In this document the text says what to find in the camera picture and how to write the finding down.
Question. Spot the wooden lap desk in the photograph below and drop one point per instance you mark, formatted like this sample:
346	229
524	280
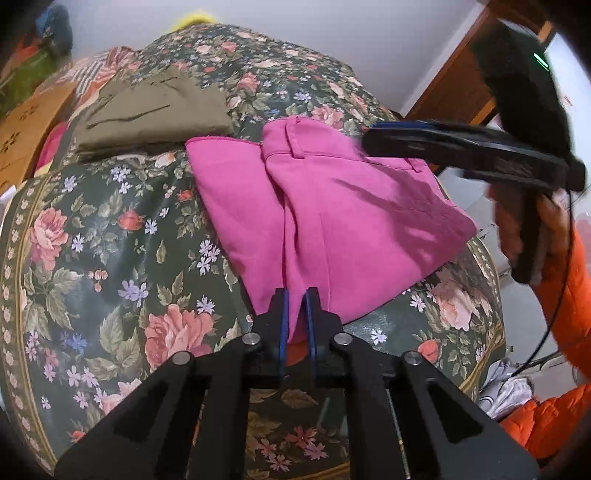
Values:
27	129

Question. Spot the white grey crumpled cloth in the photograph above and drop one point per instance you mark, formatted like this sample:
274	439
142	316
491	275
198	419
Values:
505	392

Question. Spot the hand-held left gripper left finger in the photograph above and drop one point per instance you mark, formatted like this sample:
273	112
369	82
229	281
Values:
282	318

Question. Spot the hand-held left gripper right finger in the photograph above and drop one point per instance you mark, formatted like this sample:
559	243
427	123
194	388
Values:
313	323

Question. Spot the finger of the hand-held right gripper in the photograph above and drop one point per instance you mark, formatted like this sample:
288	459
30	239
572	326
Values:
406	124
415	145

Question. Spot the floral bedspread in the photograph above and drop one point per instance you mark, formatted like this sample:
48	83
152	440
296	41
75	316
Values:
115	258

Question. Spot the olive green pants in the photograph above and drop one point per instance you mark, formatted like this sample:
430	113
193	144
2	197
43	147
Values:
147	115

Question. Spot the striped cloth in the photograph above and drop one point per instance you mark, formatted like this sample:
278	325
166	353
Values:
106	64

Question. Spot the person's orange jacket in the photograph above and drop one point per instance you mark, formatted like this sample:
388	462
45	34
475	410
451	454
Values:
549	420

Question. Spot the pink pants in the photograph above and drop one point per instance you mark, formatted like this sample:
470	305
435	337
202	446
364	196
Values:
346	221

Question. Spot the person's right hand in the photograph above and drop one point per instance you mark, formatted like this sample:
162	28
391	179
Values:
505	230

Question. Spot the person's right forearm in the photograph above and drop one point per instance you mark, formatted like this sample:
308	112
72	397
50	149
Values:
572	295

